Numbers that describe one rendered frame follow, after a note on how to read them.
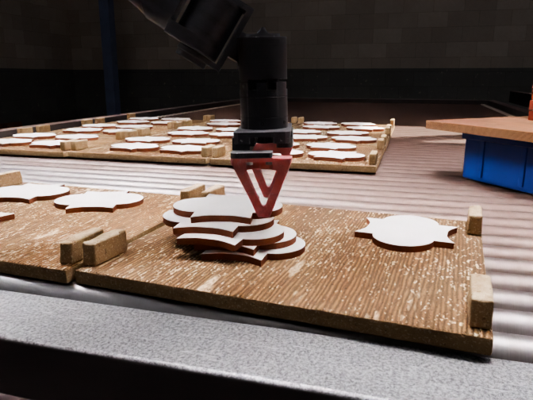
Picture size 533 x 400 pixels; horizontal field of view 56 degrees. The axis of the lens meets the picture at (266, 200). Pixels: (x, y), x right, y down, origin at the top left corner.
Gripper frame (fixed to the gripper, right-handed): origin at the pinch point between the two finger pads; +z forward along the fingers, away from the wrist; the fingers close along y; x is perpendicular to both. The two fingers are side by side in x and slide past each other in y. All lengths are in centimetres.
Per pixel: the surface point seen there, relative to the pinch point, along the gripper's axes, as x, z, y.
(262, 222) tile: -0.1, 1.4, 5.2
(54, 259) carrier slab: -23.4, 4.2, 9.8
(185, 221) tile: -9.2, 1.2, 5.4
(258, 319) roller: 0.3, 7.0, 18.2
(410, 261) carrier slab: 16.4, 5.2, 7.9
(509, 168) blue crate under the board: 45, 4, -38
